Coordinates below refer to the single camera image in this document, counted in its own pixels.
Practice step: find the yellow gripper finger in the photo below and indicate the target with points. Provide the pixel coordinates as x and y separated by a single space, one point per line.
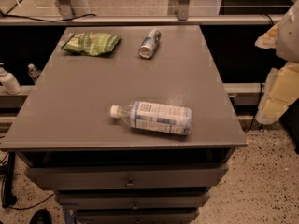
268 39
280 91

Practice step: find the blue plastic water bottle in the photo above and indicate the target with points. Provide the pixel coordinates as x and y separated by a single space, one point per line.
155 117

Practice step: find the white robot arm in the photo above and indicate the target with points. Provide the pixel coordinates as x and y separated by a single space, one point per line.
287 40

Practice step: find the green jalapeno chip bag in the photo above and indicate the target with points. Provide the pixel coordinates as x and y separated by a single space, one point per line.
90 43

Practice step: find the small clear water bottle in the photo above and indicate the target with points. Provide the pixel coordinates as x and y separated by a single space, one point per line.
33 72

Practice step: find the silver blue soda can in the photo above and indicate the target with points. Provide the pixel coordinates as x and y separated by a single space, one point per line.
150 43

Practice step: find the grey drawer cabinet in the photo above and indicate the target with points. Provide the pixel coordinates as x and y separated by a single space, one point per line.
125 140

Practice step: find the bottom grey drawer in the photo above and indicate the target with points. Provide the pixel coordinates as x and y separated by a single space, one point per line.
145 216

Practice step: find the grey drawer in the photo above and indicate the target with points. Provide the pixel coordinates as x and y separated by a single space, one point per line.
128 177
133 200
145 216

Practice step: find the middle grey drawer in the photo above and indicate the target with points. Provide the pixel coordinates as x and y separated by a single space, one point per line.
133 200

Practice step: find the top grey drawer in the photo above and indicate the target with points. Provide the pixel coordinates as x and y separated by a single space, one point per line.
128 177

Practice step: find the black shoe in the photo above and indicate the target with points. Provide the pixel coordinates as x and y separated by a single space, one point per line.
41 216

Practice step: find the black stand leg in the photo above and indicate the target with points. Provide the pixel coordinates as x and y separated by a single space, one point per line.
7 170

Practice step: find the grey metal post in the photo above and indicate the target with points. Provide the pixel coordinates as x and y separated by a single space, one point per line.
183 9

